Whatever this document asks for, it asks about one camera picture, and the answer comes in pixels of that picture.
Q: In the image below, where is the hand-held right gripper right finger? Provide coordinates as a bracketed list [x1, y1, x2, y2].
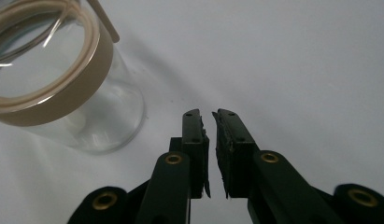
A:
[211, 107, 262, 200]

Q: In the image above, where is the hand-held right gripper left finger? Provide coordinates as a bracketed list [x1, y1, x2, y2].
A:
[168, 108, 212, 200]

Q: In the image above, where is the glass jar with beige rim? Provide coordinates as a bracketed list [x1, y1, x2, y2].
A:
[0, 0, 147, 156]

